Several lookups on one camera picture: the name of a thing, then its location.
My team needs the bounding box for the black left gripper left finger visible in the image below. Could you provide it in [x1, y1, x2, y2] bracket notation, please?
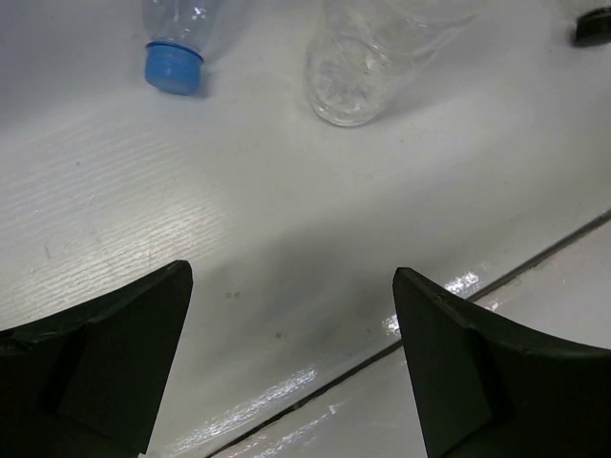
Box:
[1, 260, 193, 457]

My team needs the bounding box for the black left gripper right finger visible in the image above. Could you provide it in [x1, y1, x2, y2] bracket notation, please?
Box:
[392, 268, 610, 457]

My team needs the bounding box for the clear bottle white blue cap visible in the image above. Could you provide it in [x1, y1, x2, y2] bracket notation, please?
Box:
[305, 0, 484, 127]

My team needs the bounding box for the crushed bottle blue label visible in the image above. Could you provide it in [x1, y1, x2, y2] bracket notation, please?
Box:
[141, 0, 219, 96]

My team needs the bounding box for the clear Pepsi bottle black label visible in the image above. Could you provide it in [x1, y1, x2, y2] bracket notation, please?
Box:
[573, 7, 611, 48]

